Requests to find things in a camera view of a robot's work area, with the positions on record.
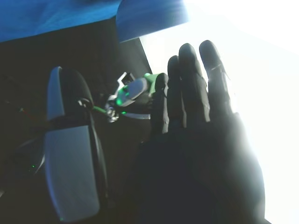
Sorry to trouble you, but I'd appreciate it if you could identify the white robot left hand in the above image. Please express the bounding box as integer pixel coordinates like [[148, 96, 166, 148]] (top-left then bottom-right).
[[44, 39, 271, 224]]

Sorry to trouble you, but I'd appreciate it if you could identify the green block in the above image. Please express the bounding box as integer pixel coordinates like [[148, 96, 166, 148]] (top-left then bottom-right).
[[144, 73, 162, 94]]

